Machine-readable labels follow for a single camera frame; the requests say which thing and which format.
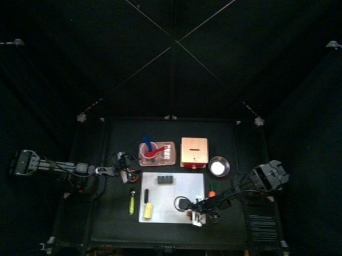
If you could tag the green segmented seaweed strip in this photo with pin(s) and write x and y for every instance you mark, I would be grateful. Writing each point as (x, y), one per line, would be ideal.
(164, 180)

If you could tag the red plastic spatula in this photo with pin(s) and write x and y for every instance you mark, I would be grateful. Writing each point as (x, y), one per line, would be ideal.
(156, 150)

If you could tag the yellow egg sushi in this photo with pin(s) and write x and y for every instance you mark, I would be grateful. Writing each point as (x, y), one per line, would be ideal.
(147, 210)

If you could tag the green seaweed band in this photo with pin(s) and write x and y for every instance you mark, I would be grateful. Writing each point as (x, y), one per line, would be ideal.
(176, 203)

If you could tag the white cutting board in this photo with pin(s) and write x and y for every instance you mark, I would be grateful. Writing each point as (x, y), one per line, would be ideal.
(171, 200)

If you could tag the printed warning label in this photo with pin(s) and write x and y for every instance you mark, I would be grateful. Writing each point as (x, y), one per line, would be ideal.
(262, 228)

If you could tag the pink plastic tray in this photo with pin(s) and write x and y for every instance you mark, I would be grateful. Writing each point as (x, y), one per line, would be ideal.
(171, 162)

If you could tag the blue plastic utensil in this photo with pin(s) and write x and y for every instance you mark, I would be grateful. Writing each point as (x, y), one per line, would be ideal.
(146, 140)

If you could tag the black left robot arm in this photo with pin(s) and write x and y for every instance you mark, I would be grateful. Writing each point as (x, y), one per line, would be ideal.
(53, 165)

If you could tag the orange toy carrot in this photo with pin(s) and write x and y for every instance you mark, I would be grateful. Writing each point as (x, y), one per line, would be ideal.
(211, 193)

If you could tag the small orange cup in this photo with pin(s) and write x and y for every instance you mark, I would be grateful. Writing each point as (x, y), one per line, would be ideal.
(128, 176)

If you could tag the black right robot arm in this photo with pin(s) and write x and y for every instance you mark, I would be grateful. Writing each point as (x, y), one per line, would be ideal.
(267, 176)

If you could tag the metal frame corner bracket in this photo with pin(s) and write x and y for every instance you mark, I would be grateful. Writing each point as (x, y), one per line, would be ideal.
(170, 117)
(333, 44)
(16, 42)
(259, 121)
(81, 116)

